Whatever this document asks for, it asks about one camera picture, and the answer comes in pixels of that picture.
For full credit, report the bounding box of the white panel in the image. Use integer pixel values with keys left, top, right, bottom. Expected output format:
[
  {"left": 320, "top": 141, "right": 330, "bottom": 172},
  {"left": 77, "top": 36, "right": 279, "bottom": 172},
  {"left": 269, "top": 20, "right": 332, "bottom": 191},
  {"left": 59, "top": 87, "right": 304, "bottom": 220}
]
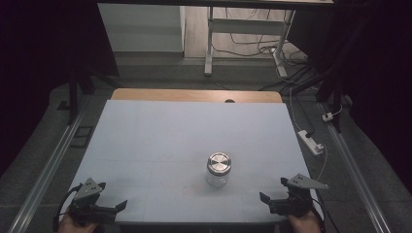
[{"left": 97, "top": 3, "right": 186, "bottom": 53}]

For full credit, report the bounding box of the person's right hand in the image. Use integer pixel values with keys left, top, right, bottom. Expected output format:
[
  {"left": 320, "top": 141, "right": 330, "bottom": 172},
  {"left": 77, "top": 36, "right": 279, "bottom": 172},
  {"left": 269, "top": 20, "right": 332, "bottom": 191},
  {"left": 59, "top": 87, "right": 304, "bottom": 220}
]
[{"left": 286, "top": 209, "right": 324, "bottom": 233}]

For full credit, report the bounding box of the white power strip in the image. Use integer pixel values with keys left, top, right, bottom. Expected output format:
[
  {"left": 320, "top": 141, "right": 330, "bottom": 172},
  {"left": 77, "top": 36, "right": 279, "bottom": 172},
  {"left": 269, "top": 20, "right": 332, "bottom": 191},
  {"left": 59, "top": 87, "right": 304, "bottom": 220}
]
[{"left": 297, "top": 129, "right": 326, "bottom": 156}]

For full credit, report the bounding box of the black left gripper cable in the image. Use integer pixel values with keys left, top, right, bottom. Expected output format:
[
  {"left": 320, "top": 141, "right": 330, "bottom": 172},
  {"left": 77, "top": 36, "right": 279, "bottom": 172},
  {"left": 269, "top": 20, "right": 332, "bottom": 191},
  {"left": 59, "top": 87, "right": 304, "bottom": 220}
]
[{"left": 52, "top": 183, "right": 84, "bottom": 233}]

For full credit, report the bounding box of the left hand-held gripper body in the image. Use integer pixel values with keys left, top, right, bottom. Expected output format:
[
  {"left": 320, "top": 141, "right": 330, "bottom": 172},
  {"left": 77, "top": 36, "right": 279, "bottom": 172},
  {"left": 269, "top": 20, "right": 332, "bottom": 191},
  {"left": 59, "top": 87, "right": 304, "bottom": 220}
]
[{"left": 68, "top": 177, "right": 117, "bottom": 226}]

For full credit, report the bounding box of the clear glass jar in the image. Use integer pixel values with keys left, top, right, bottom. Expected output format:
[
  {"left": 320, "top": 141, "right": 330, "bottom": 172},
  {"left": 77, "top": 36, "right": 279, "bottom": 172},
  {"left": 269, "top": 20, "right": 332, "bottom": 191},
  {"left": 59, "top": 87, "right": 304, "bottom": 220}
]
[{"left": 205, "top": 165, "right": 230, "bottom": 188}]

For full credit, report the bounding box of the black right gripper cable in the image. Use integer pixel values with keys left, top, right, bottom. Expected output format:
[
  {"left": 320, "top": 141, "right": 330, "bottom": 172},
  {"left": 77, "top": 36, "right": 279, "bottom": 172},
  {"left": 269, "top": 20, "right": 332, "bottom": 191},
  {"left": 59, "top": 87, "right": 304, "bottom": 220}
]
[{"left": 310, "top": 196, "right": 341, "bottom": 233}]

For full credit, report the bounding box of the black hanging desk cable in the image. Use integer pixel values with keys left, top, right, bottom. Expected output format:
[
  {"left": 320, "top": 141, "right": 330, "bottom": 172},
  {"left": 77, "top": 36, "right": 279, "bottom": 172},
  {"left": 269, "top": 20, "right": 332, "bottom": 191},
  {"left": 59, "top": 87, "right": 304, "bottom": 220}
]
[{"left": 212, "top": 7, "right": 285, "bottom": 58}]

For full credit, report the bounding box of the black power strip cable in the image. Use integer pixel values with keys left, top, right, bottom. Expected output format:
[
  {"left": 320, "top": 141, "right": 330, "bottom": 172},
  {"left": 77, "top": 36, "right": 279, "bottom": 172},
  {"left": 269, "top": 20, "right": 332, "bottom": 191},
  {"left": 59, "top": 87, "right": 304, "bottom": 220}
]
[{"left": 293, "top": 96, "right": 316, "bottom": 138}]

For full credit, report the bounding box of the wooden table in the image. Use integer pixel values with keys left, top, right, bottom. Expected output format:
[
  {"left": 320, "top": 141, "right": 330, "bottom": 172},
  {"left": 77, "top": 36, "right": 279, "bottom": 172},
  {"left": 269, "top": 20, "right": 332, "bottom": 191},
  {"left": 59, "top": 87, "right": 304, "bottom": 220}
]
[{"left": 111, "top": 87, "right": 284, "bottom": 104}]

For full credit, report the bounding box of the black rectangular floor frame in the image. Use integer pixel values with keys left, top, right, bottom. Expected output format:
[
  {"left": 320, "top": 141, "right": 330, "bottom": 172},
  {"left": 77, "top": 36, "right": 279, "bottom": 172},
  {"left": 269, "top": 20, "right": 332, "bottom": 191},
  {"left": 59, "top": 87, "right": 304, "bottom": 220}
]
[{"left": 70, "top": 125, "right": 94, "bottom": 150}]

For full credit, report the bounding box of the black floor cable bundle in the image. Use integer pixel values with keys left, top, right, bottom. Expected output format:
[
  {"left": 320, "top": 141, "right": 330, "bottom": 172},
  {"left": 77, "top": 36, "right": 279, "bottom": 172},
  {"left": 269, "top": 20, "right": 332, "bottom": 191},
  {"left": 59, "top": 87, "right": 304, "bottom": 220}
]
[{"left": 257, "top": 62, "right": 325, "bottom": 95}]

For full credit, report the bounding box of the black metal stand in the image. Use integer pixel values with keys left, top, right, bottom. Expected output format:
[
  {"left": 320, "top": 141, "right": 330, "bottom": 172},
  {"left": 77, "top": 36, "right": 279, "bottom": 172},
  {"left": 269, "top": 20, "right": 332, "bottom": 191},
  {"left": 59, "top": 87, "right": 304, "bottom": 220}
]
[
  {"left": 57, "top": 62, "right": 120, "bottom": 126},
  {"left": 315, "top": 61, "right": 345, "bottom": 134}
]

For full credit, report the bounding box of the round silver metal lid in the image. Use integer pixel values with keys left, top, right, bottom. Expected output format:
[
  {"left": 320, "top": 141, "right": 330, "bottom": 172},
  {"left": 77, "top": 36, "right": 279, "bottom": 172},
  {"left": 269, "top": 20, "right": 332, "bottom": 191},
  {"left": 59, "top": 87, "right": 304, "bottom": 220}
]
[{"left": 207, "top": 151, "right": 232, "bottom": 176}]

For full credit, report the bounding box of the white desk frame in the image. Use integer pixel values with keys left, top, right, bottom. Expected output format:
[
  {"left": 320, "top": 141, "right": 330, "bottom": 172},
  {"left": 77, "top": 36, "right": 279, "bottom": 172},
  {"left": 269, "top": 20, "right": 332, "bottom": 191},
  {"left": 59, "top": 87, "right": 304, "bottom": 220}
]
[{"left": 203, "top": 6, "right": 296, "bottom": 79}]

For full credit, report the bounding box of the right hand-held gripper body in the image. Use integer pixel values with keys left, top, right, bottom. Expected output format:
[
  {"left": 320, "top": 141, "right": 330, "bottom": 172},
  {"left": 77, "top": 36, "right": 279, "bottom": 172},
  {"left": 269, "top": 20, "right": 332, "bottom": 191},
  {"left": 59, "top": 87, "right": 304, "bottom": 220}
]
[{"left": 267, "top": 173, "right": 329, "bottom": 218}]

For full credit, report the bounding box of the person's left hand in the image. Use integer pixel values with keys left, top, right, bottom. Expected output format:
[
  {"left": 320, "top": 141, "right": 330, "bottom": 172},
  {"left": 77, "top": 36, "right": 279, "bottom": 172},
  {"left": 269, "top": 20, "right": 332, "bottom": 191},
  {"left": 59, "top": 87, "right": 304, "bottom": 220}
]
[{"left": 57, "top": 212, "right": 99, "bottom": 233}]

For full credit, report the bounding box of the aluminium rail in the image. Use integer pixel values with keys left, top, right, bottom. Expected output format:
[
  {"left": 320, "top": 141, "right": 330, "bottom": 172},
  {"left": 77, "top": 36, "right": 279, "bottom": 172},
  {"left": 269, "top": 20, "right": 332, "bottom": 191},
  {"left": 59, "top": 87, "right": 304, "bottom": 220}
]
[
  {"left": 7, "top": 103, "right": 89, "bottom": 233},
  {"left": 318, "top": 103, "right": 392, "bottom": 233}
]

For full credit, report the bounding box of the thin white cable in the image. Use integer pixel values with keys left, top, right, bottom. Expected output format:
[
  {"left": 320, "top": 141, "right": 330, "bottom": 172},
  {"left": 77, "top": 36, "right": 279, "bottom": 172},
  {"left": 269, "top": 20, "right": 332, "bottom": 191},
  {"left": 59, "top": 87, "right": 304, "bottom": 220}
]
[{"left": 289, "top": 86, "right": 328, "bottom": 183}]

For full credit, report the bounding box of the black curtain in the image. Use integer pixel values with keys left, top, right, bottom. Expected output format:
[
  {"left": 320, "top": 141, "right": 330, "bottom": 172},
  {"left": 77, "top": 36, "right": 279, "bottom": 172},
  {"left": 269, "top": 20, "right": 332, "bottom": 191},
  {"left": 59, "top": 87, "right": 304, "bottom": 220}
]
[
  {"left": 287, "top": 0, "right": 412, "bottom": 195},
  {"left": 0, "top": 0, "right": 120, "bottom": 178}
]

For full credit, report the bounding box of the white foam board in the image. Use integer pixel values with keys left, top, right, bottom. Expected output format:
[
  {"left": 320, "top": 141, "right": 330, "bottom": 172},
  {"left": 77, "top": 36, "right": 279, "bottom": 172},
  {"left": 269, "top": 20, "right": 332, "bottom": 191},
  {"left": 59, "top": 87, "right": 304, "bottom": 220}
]
[{"left": 55, "top": 99, "right": 326, "bottom": 224}]

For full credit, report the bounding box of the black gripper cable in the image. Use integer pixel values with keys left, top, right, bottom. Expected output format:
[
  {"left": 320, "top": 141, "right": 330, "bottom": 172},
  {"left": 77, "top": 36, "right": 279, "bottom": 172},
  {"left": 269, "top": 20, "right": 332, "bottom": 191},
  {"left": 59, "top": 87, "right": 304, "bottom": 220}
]
[
  {"left": 52, "top": 183, "right": 84, "bottom": 233},
  {"left": 310, "top": 196, "right": 341, "bottom": 233}
]

